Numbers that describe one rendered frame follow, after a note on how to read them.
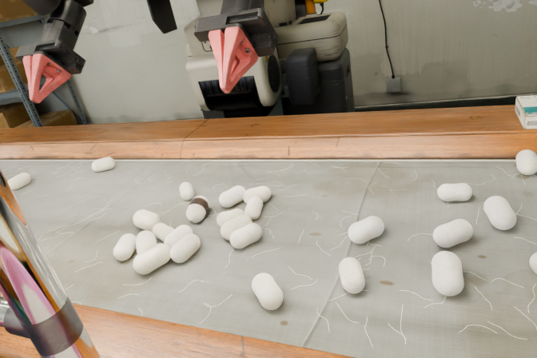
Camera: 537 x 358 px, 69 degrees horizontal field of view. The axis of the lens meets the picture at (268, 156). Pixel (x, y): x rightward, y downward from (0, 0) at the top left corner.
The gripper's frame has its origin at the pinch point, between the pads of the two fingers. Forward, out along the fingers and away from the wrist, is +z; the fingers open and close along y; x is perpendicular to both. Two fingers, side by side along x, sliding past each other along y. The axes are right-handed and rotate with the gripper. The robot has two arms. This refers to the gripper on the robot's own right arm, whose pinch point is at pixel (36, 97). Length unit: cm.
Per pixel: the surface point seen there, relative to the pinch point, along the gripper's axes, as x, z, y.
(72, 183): 2.8, 14.6, 11.9
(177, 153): 7.9, 7.6, 26.5
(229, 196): -1.3, 16.7, 42.4
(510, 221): -2, 18, 70
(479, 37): 158, -120, 87
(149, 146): 7.8, 6.3, 20.5
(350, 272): -8, 24, 58
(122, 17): 116, -136, -129
